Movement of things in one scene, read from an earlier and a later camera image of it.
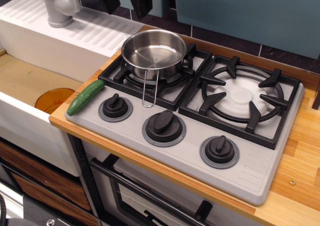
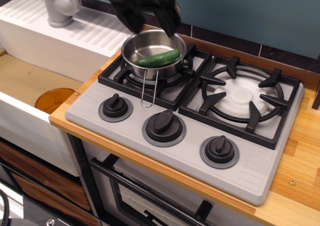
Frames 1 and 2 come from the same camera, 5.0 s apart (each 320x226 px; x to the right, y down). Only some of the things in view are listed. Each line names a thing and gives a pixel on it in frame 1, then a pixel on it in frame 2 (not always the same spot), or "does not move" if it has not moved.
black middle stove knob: [164, 129] does not move
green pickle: [76, 102] -> [158, 60]
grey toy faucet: [61, 8] does not move
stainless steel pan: [154, 55] does not move
